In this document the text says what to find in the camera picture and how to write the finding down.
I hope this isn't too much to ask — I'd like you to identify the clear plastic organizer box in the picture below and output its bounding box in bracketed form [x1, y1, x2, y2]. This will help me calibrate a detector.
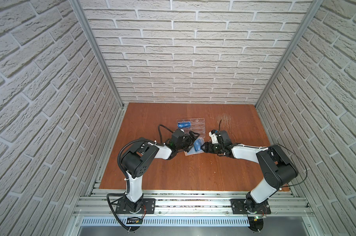
[177, 118, 206, 138]

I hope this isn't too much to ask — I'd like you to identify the tan leather card holder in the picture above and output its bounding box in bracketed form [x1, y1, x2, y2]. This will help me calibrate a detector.
[184, 138, 204, 156]

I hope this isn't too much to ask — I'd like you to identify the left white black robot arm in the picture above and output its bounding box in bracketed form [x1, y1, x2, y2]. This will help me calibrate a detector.
[117, 129, 200, 208]

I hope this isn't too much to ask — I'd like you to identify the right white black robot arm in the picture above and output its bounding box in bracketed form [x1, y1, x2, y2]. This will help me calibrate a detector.
[201, 142, 298, 212]

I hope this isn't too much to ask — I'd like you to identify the blue item in box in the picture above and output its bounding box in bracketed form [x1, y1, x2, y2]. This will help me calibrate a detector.
[177, 122, 191, 129]

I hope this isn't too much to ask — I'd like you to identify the perforated metal vent strip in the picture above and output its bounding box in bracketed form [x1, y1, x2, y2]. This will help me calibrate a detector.
[81, 216, 250, 227]

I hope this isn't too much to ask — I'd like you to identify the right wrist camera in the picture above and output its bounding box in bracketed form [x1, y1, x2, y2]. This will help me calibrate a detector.
[209, 130, 232, 146]

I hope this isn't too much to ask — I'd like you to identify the left black corrugated cable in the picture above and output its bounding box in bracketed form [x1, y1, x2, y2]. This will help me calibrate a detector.
[106, 123, 174, 232]

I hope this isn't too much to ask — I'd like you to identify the right thin black cable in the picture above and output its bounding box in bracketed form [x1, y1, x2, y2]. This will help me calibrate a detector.
[217, 119, 308, 189]

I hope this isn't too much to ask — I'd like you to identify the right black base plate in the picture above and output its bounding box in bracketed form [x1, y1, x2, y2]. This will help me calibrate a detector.
[230, 199, 271, 215]

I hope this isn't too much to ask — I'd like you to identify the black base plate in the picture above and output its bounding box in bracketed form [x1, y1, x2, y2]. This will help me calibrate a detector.
[230, 199, 271, 215]
[115, 197, 156, 214]

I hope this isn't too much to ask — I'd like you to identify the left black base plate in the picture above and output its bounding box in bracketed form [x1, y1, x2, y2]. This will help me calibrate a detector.
[115, 197, 156, 214]

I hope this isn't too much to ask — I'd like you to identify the aluminium rail frame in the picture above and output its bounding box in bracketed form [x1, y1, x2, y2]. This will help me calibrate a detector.
[64, 185, 323, 236]

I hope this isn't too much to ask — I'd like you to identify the left corner aluminium post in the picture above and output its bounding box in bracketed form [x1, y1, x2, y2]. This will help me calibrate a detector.
[70, 0, 124, 109]

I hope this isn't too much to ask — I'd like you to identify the corner aluminium post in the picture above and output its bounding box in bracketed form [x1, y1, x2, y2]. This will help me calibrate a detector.
[254, 0, 324, 108]
[70, 0, 124, 109]

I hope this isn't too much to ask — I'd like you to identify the right corner aluminium post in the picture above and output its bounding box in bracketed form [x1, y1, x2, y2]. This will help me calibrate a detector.
[254, 0, 324, 108]

